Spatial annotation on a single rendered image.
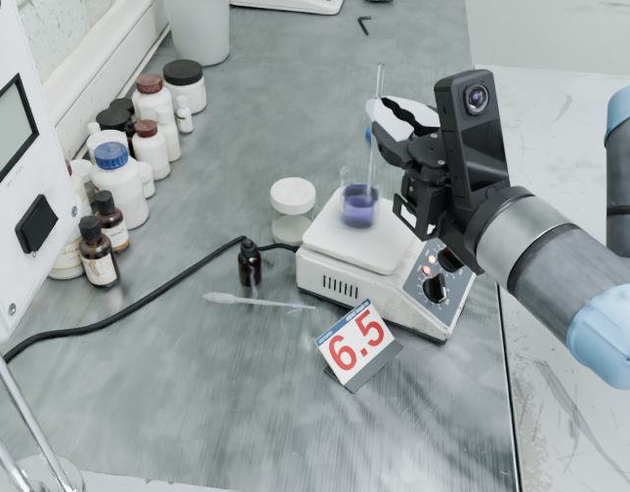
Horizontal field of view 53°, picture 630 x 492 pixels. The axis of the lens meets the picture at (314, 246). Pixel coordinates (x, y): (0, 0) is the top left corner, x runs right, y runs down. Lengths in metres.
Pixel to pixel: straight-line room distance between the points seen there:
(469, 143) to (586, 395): 0.35
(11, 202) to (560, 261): 0.37
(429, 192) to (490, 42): 1.68
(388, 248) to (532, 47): 1.58
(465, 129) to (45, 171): 0.36
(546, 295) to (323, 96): 0.77
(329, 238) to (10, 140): 0.54
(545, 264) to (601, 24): 1.80
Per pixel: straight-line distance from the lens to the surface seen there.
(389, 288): 0.72
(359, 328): 0.73
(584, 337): 0.48
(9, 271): 0.25
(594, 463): 0.73
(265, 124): 1.10
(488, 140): 0.55
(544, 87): 1.30
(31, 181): 0.26
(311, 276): 0.77
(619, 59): 2.33
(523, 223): 0.51
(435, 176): 0.56
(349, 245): 0.74
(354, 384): 0.71
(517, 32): 2.22
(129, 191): 0.88
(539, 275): 0.49
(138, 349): 0.77
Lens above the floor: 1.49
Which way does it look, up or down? 43 degrees down
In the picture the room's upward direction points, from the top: 1 degrees clockwise
